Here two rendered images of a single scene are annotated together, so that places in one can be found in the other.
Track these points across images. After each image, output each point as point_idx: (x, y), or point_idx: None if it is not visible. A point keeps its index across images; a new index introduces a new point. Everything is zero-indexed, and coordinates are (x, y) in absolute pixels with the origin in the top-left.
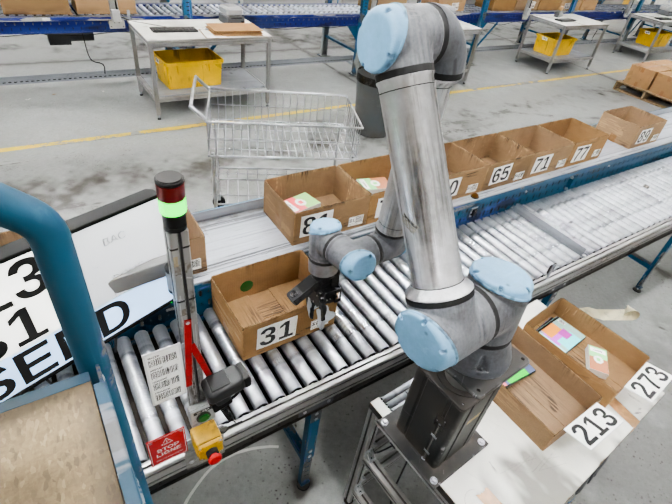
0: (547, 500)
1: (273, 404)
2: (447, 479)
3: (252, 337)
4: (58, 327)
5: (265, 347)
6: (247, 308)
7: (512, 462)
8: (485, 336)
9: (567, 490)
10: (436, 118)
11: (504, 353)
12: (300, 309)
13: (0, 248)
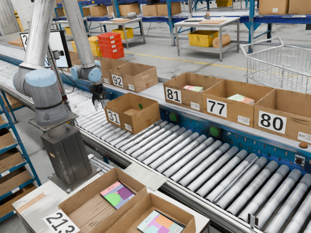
0: (34, 220)
1: (88, 133)
2: (52, 181)
3: (106, 112)
4: None
5: (112, 121)
6: (133, 113)
7: (57, 205)
8: (20, 86)
9: (38, 229)
10: (35, 3)
11: (36, 112)
12: (118, 111)
13: None
